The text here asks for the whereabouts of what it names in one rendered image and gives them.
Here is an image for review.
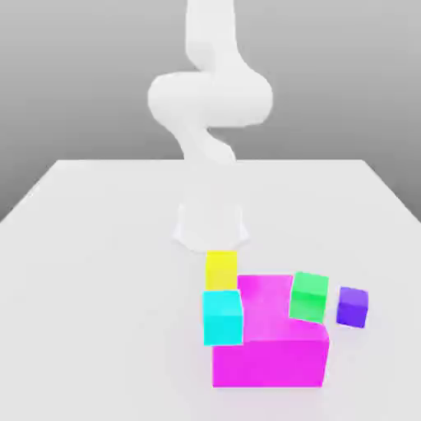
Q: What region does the small yellow cube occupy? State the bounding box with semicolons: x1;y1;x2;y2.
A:
205;250;238;292

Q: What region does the small cyan cube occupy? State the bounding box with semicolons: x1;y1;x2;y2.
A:
201;289;245;347

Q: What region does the small green cube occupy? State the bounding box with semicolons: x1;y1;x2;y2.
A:
288;271;330;325

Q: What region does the small purple cube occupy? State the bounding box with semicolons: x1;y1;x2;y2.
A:
335;285;370;329

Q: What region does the large magenta box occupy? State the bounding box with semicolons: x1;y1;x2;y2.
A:
211;274;331;389

